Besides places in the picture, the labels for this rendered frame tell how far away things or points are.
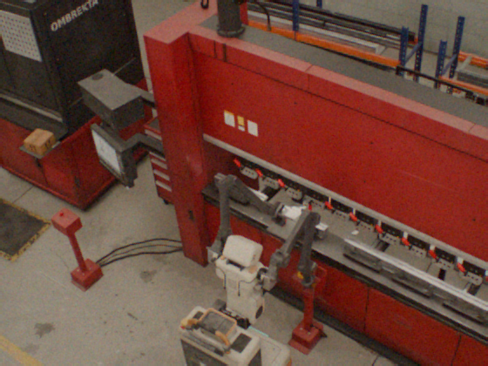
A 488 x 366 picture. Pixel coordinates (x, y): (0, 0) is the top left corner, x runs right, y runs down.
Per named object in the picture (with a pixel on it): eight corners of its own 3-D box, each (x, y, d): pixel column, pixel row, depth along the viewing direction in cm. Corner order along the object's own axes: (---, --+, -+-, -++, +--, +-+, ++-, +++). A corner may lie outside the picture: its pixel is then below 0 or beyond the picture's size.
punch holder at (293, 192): (282, 193, 472) (282, 176, 461) (289, 186, 477) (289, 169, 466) (300, 200, 465) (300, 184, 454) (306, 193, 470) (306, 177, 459)
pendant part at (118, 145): (98, 161, 503) (89, 125, 479) (111, 154, 509) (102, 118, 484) (129, 189, 477) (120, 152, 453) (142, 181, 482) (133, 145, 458)
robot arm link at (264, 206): (224, 179, 434) (232, 183, 425) (228, 172, 435) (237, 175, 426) (263, 213, 457) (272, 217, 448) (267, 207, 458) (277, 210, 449)
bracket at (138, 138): (118, 153, 524) (117, 147, 520) (138, 138, 538) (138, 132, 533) (152, 172, 505) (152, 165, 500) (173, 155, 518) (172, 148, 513)
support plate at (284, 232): (266, 230, 471) (266, 229, 471) (287, 208, 486) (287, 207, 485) (286, 240, 463) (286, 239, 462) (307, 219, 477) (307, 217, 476)
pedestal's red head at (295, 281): (291, 288, 472) (291, 272, 460) (303, 274, 481) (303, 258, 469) (314, 300, 462) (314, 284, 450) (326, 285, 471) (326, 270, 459)
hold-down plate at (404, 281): (390, 280, 443) (391, 276, 441) (395, 274, 446) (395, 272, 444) (429, 298, 429) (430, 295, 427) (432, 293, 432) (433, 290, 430)
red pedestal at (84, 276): (70, 281, 574) (44, 218, 519) (90, 265, 588) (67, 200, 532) (84, 292, 565) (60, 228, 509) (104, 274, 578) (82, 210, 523)
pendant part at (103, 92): (99, 168, 518) (76, 81, 461) (125, 154, 529) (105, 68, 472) (133, 199, 488) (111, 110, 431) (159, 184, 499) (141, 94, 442)
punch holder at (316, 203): (305, 203, 463) (305, 186, 452) (312, 196, 467) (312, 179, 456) (323, 212, 455) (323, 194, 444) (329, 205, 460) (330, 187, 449)
